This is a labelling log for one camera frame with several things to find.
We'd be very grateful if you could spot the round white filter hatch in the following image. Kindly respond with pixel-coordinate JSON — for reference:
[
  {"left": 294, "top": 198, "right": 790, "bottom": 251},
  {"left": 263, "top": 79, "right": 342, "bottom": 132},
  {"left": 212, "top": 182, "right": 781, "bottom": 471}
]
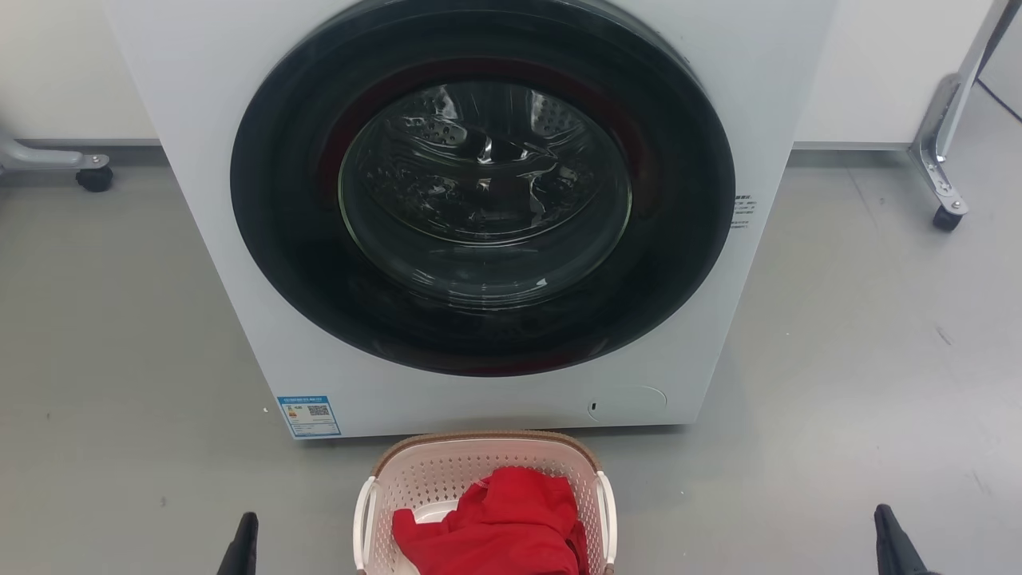
[{"left": 587, "top": 386, "right": 668, "bottom": 422}]

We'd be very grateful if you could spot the black round washer door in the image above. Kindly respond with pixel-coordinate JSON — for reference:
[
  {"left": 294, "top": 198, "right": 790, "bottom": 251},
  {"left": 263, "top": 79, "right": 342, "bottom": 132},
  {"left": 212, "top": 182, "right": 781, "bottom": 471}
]
[{"left": 230, "top": 0, "right": 736, "bottom": 378}]

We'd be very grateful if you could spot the blue energy label sticker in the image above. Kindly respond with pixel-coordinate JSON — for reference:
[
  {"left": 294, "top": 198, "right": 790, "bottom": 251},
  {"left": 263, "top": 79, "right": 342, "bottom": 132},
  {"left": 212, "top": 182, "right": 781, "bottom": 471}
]
[{"left": 276, "top": 395, "right": 342, "bottom": 438}]

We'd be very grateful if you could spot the white front-load washing machine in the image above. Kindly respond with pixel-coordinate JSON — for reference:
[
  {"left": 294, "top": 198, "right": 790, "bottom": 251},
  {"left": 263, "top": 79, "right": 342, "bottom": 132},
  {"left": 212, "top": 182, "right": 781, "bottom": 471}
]
[{"left": 102, "top": 0, "right": 837, "bottom": 440}]

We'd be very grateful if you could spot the grey metal stand leg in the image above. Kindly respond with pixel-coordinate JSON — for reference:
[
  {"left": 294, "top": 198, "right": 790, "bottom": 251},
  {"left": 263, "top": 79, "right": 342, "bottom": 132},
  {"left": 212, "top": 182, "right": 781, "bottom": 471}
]
[{"left": 0, "top": 132, "right": 111, "bottom": 172}]

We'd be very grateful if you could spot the metal caster leg right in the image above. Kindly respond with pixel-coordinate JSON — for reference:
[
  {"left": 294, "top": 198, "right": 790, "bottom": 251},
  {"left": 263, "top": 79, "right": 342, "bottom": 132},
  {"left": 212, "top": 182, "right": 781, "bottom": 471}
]
[{"left": 910, "top": 0, "right": 1022, "bottom": 216}]

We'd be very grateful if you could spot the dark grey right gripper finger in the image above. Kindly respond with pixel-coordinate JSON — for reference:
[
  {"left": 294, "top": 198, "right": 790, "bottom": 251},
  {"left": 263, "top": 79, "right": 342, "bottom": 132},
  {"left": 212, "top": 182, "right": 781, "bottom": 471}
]
[{"left": 874, "top": 504, "right": 939, "bottom": 575}]

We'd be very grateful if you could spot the cream perforated laundry basket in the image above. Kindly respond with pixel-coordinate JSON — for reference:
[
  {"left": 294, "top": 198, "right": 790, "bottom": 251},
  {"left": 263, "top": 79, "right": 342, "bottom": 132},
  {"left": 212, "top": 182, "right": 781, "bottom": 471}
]
[{"left": 353, "top": 430, "right": 618, "bottom": 575}]

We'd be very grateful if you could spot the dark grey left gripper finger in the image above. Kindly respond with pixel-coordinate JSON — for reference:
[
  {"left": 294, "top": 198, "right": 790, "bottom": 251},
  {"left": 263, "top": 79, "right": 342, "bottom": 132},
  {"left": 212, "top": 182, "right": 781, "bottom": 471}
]
[{"left": 217, "top": 512, "right": 259, "bottom": 575}]

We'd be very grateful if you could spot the thin black floor cable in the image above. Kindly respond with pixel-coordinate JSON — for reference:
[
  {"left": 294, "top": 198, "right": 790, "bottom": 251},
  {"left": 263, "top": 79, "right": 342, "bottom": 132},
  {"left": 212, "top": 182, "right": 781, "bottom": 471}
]
[{"left": 978, "top": 80, "right": 1022, "bottom": 123}]

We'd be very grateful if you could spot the red garment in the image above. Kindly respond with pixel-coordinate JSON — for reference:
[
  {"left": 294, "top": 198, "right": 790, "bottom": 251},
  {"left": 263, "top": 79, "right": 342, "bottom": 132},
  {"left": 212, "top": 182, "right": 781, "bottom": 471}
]
[{"left": 391, "top": 466, "right": 590, "bottom": 575}]

